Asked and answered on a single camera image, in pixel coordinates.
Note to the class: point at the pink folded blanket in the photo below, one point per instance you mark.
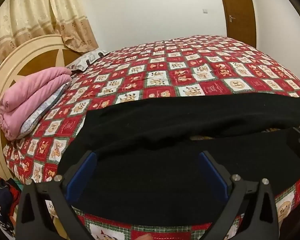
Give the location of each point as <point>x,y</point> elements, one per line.
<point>32,97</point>

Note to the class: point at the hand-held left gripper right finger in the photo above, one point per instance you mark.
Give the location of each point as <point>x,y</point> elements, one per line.
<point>213,177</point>

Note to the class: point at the white blue patterned folded quilt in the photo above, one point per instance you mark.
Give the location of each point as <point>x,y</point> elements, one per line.
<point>43,110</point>

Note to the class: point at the red checked printed bedspread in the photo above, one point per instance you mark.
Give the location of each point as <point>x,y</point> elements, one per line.
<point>180,67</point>

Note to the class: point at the cream and brown headboard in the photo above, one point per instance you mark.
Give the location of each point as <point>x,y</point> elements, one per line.
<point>22,62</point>

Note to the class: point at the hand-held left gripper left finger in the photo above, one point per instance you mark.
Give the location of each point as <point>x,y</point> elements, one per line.
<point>82,177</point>

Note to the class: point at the grey printed pillow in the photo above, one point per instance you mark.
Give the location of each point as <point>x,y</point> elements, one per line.
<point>87,58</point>

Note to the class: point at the beige patterned curtain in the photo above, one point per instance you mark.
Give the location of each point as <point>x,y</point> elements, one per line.
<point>45,12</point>

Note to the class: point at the brown wooden door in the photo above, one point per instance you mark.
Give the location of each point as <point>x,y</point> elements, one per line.
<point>237,10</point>

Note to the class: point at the pile of dark clothes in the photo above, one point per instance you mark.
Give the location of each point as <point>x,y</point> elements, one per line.
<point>2,205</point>

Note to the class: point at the black pants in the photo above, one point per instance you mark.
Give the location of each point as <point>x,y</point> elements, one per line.
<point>165,155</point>

